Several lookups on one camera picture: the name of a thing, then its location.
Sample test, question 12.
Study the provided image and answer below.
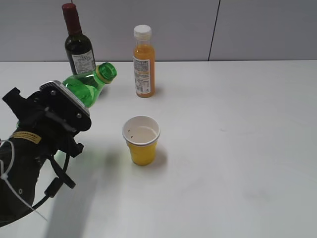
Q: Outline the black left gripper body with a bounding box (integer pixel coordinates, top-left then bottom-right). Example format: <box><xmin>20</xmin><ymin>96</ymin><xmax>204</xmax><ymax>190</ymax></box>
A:
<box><xmin>2</xmin><ymin>80</ymin><xmax>91</xmax><ymax>158</ymax></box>

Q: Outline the green sprite bottle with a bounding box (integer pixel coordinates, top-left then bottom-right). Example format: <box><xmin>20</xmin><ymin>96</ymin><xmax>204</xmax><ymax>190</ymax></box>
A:
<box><xmin>53</xmin><ymin>62</ymin><xmax>117</xmax><ymax>159</ymax></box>

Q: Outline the yellow paper cup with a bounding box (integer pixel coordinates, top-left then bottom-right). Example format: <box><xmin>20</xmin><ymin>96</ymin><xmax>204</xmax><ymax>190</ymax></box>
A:
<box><xmin>122</xmin><ymin>115</ymin><xmax>160</xmax><ymax>166</ymax></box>

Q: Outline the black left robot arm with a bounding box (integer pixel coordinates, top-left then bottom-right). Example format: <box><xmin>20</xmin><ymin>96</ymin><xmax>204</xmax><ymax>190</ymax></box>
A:
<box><xmin>0</xmin><ymin>80</ymin><xmax>92</xmax><ymax>226</ymax></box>

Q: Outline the dark red wine bottle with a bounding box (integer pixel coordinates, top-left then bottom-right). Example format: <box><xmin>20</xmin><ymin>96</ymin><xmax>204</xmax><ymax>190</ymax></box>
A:
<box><xmin>62</xmin><ymin>3</ymin><xmax>96</xmax><ymax>75</ymax></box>

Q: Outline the white zip tie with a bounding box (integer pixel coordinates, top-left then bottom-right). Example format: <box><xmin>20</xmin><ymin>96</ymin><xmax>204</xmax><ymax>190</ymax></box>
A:
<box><xmin>0</xmin><ymin>139</ymin><xmax>48</xmax><ymax>226</ymax></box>

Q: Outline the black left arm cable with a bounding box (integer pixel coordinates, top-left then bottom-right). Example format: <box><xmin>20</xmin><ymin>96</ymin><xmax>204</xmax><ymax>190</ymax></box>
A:
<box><xmin>31</xmin><ymin>138</ymin><xmax>77</xmax><ymax>211</ymax></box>

